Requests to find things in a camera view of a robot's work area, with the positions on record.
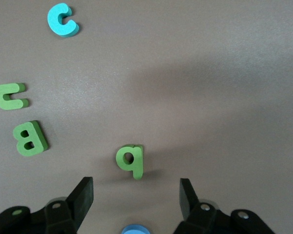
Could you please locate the teal foam letter c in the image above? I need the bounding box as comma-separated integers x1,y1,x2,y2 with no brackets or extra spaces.
47,2,80,39

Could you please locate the green foam letter u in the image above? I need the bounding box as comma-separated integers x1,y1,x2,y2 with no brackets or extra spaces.
0,82,29,111

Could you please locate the blue foam letter O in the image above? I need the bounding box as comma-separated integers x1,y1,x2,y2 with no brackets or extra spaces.
121,224,149,234

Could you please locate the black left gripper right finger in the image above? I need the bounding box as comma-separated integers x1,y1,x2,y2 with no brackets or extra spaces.
172,178,275,234

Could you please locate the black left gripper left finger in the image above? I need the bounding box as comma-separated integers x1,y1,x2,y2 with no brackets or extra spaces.
0,177,94,234

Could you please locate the green foam letter q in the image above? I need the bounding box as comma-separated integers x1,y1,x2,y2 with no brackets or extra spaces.
116,144,144,180

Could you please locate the green foam letter B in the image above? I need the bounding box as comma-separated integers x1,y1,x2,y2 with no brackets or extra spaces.
12,120,49,157

